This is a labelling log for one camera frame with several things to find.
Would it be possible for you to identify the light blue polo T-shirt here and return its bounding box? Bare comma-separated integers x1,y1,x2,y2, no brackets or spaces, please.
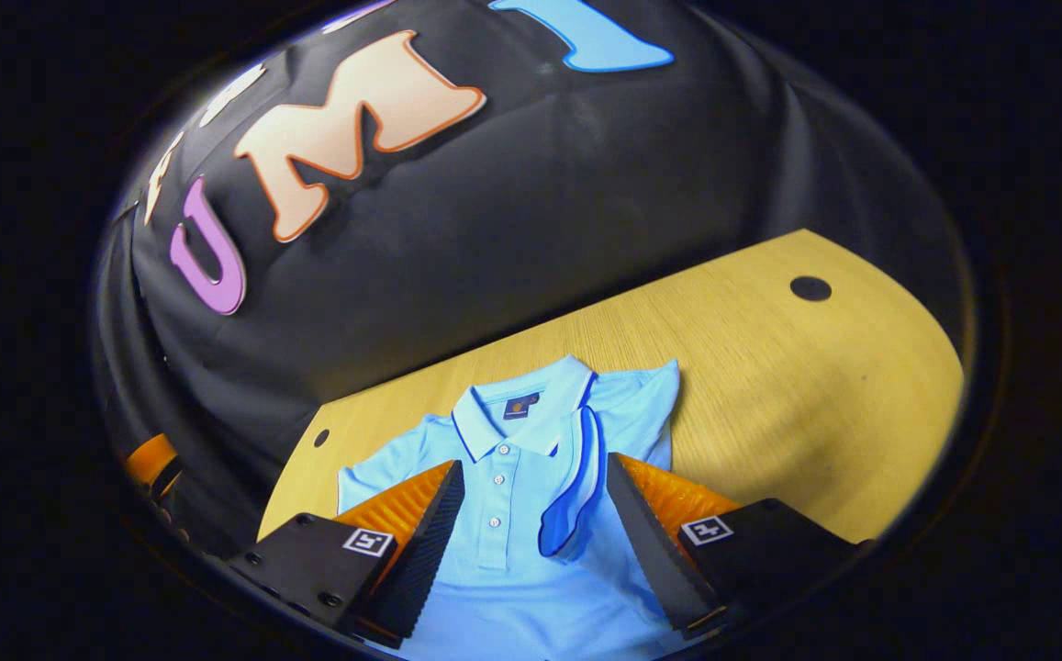
336,354,724,661

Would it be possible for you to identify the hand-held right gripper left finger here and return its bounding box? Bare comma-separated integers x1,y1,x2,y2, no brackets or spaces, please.
226,459,465,648

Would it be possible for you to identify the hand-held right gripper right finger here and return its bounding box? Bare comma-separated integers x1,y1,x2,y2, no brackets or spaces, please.
606,452,871,641

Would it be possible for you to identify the black backdrop cloth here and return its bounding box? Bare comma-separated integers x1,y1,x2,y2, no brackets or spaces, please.
95,0,972,561

